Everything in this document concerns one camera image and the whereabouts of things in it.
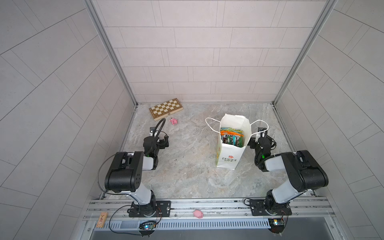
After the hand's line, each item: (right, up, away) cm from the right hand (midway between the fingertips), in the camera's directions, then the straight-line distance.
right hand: (256, 133), depth 94 cm
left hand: (-60, +1, 0) cm, 60 cm away
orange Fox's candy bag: (-21, +2, -9) cm, 23 cm away
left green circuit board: (-60, -38, -29) cm, 76 cm away
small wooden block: (-81, -36, -26) cm, 92 cm away
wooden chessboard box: (-63, +15, +15) cm, 67 cm away
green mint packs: (-18, -2, -11) cm, 21 cm away
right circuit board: (0, -39, -26) cm, 47 cm away
